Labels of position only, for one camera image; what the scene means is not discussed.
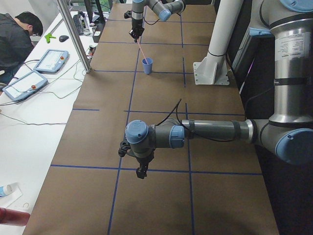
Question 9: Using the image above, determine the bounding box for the teach pendant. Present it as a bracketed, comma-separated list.
[33, 49, 69, 74]
[2, 71, 48, 101]

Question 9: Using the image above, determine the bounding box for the red bottle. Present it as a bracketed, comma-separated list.
[0, 208, 30, 226]

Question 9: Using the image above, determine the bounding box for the black keyboard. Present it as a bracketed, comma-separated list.
[73, 14, 85, 35]

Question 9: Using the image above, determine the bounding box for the upper teach pendant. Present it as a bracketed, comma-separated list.
[33, 49, 69, 74]

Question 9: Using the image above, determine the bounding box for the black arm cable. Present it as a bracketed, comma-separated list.
[156, 98, 237, 141]

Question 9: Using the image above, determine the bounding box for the green plastic tool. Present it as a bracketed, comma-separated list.
[45, 33, 56, 44]

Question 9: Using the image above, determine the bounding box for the black computer mouse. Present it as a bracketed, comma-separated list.
[59, 35, 69, 42]

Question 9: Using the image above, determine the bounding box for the pink chopstick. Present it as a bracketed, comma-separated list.
[137, 39, 148, 64]

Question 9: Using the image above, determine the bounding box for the white mounting post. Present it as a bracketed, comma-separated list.
[193, 0, 243, 85]

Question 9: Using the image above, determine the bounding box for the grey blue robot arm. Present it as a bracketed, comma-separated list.
[118, 0, 313, 179]
[124, 0, 185, 43]

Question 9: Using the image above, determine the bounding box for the person in dark hoodie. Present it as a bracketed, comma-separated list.
[0, 11, 43, 84]

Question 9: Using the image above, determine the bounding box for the lower teach pendant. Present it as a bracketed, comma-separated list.
[2, 71, 48, 101]

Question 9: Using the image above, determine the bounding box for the white blue tube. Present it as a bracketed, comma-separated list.
[0, 185, 13, 198]

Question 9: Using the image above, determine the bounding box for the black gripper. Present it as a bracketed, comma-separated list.
[129, 19, 144, 43]
[136, 154, 154, 179]

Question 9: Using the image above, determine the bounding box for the aluminium frame post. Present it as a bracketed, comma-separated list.
[56, 0, 91, 73]

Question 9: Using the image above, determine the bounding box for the blue plastic cup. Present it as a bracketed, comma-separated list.
[142, 57, 153, 74]

